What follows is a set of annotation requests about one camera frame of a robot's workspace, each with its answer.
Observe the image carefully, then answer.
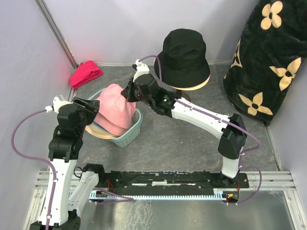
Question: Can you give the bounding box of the brown round wooden stand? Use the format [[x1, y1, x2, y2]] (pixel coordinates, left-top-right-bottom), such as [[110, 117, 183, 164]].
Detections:
[[174, 89, 191, 102]]

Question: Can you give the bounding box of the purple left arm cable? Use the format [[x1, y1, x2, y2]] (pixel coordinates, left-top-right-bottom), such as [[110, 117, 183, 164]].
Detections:
[[11, 109, 135, 230]]

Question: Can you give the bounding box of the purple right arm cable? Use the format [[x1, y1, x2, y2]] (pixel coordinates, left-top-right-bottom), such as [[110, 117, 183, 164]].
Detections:
[[139, 55, 263, 206]]

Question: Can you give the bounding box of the aluminium corner profile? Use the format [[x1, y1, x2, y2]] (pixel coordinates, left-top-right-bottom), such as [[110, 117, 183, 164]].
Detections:
[[34, 0, 78, 69]]

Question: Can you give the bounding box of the beige bottom hat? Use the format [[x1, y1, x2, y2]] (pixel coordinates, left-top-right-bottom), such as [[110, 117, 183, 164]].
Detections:
[[85, 122, 117, 139]]

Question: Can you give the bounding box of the light blue cable duct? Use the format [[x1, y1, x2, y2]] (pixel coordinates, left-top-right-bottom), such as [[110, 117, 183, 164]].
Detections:
[[88, 190, 239, 202]]

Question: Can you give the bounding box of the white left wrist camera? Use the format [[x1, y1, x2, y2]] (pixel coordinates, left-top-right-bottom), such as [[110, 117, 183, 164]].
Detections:
[[45, 94, 71, 114]]

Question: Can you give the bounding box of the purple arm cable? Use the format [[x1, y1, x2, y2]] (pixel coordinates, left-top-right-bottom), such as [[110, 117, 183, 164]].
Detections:
[[11, 109, 135, 230], [139, 55, 263, 206]]

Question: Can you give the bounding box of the black bucket hat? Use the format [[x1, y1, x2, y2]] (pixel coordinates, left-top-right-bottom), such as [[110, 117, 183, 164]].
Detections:
[[154, 28, 211, 83]]

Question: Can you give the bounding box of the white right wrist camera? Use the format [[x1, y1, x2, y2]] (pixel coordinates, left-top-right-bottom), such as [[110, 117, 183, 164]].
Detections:
[[132, 59, 149, 82]]

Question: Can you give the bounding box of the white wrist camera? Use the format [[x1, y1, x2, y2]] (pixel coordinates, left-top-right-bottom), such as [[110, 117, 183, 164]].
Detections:
[[45, 94, 71, 114], [132, 59, 149, 82]]

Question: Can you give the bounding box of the light blue plastic basket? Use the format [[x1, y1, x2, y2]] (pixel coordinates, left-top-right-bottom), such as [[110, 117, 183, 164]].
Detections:
[[84, 87, 143, 148]]

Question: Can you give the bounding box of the magenta hat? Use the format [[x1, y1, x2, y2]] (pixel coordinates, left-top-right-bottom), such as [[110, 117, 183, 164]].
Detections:
[[69, 60, 104, 89]]

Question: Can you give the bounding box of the black floral blanket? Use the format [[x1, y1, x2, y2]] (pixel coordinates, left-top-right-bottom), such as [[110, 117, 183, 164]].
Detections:
[[223, 0, 307, 126]]

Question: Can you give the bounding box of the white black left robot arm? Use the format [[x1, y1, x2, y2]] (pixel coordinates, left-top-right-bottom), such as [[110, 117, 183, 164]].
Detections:
[[30, 96, 106, 230]]

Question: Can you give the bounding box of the pink bucket hat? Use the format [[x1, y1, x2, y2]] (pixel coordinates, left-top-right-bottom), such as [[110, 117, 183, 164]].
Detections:
[[94, 83, 136, 136]]

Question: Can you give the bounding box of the aluminium rail frame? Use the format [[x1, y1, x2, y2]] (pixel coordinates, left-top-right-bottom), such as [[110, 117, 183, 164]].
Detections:
[[23, 88, 300, 230]]

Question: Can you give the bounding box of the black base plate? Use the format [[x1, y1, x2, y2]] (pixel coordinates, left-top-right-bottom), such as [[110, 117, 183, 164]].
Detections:
[[97, 171, 249, 195]]

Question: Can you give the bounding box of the cream bucket hat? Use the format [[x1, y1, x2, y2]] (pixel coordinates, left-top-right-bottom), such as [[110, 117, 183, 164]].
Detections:
[[165, 74, 211, 91]]

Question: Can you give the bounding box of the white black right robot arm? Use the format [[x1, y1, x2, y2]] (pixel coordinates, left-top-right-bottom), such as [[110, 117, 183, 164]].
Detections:
[[121, 74, 247, 187]]

